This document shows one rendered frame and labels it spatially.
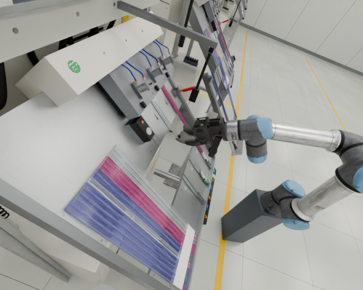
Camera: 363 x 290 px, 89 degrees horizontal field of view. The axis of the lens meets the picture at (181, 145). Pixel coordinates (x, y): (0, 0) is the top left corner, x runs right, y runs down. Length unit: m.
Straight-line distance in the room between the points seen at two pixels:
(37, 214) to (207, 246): 1.38
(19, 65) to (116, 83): 0.23
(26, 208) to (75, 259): 0.50
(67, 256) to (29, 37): 0.73
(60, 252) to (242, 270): 1.28
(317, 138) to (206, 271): 1.16
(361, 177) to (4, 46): 0.96
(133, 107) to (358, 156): 0.79
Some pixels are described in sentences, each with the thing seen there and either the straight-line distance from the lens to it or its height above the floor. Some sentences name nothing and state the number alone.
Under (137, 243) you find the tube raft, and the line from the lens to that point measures 0.58.
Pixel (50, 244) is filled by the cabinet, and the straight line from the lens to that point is 0.93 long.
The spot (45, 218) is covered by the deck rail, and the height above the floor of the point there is 1.10.
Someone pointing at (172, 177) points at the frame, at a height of 0.32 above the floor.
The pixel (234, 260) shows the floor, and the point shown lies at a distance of 1.74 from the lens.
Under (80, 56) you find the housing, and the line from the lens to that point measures 0.47.
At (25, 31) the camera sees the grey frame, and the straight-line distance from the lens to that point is 0.39.
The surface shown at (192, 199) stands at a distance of 0.84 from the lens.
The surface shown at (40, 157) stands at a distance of 0.45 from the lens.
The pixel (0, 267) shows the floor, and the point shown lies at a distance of 1.64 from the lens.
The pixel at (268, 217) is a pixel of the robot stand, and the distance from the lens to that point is 1.32.
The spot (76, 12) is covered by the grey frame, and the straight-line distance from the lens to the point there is 0.47.
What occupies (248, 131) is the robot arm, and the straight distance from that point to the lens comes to 0.67.
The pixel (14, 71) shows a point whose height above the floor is 1.18.
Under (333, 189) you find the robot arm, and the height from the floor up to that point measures 1.01.
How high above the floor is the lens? 1.49
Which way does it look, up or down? 46 degrees down
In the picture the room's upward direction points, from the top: 23 degrees clockwise
